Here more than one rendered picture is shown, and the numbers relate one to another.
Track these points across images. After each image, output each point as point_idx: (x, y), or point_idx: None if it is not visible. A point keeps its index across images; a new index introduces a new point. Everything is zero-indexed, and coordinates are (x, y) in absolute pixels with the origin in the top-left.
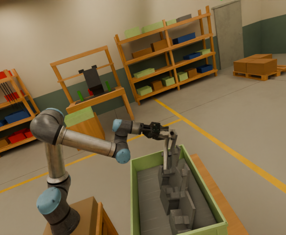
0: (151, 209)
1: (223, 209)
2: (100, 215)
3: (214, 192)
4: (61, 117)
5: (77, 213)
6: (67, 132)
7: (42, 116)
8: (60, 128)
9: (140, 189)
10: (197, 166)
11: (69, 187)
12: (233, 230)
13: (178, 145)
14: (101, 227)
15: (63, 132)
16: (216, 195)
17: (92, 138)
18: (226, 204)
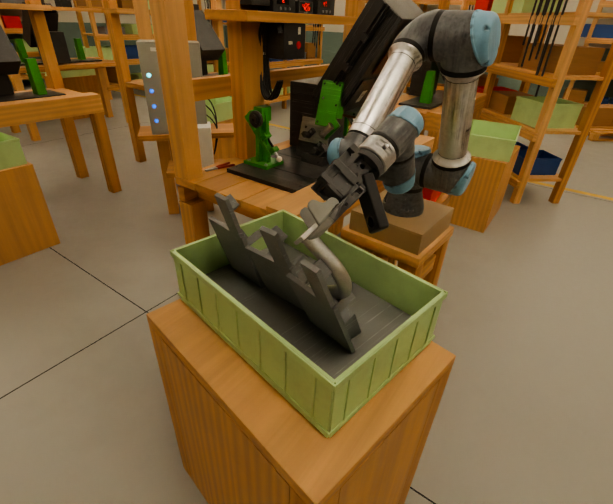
0: None
1: (190, 338)
2: (391, 249)
3: (213, 364)
4: (463, 41)
5: (401, 210)
6: (391, 55)
7: (427, 12)
8: (395, 42)
9: (369, 295)
10: (283, 429)
11: (438, 186)
12: (175, 316)
13: (344, 374)
14: (373, 246)
15: (392, 51)
16: (207, 359)
17: (375, 89)
18: (186, 348)
